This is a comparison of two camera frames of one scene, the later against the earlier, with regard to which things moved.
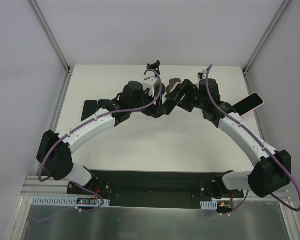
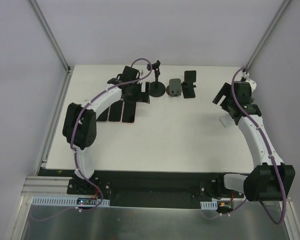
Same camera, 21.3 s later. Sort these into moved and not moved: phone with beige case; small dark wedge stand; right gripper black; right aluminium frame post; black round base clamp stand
Moved: right gripper black; phone with beige case
Not moved: black round base clamp stand; right aluminium frame post; small dark wedge stand
